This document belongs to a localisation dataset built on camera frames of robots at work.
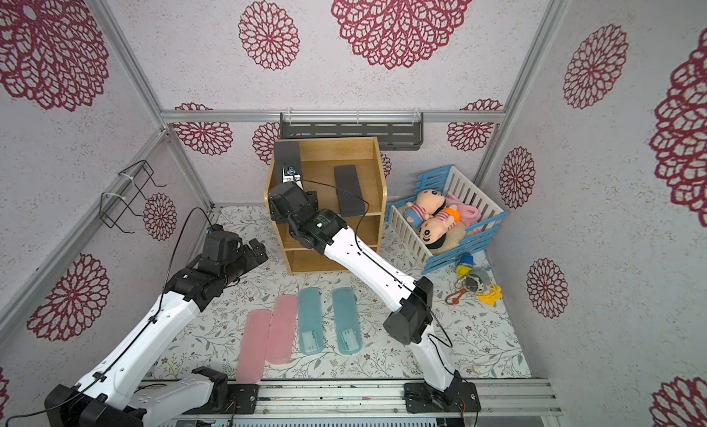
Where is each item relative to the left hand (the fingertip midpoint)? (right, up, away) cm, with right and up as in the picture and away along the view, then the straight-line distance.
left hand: (253, 254), depth 79 cm
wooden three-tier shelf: (+17, +32, +18) cm, 41 cm away
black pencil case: (+27, +24, +6) cm, 36 cm away
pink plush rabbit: (+71, +12, +20) cm, 75 cm away
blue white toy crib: (+70, +4, +15) cm, 71 cm away
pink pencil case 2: (+7, -24, +6) cm, 26 cm away
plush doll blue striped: (+57, +17, +24) cm, 64 cm away
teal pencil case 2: (+27, -25, +4) cm, 37 cm away
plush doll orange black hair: (+56, +7, +15) cm, 59 cm away
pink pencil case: (-1, -28, +4) cm, 29 cm away
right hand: (+14, +17, -3) cm, 22 cm away
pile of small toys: (+69, -10, +11) cm, 70 cm away
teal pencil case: (+15, -22, +8) cm, 28 cm away
